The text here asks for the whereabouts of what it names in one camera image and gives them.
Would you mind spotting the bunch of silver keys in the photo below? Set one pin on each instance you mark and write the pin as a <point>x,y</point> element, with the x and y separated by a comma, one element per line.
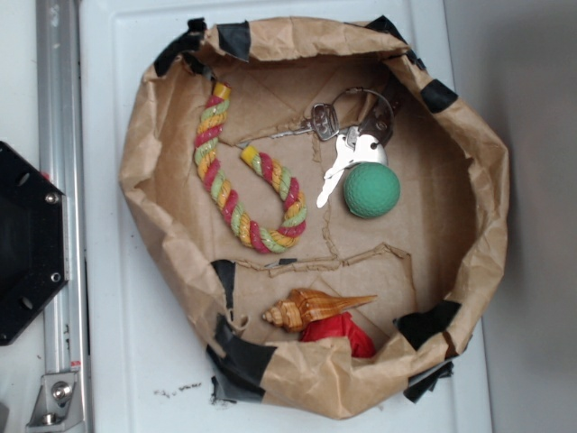
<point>354,144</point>

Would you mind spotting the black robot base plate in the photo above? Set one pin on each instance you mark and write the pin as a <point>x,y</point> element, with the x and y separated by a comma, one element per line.
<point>33,266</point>

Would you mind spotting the brown paper bag bin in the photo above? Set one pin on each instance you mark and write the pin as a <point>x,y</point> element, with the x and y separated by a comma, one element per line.
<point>434,261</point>

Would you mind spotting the red cloth piece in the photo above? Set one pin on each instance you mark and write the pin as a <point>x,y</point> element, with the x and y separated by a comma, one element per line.
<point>341,325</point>

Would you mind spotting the brown spiral seashell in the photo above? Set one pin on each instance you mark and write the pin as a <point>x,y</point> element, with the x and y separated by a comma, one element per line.
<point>305,306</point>

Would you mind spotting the green golf ball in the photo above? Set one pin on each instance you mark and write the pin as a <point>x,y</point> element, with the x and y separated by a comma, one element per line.
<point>371,190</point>

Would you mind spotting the white tray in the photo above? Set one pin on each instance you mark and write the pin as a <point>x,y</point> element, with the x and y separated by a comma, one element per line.
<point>149,371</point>

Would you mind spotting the aluminium rail with bracket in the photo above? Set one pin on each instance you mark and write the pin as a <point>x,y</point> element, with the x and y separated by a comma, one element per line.
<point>64,401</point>

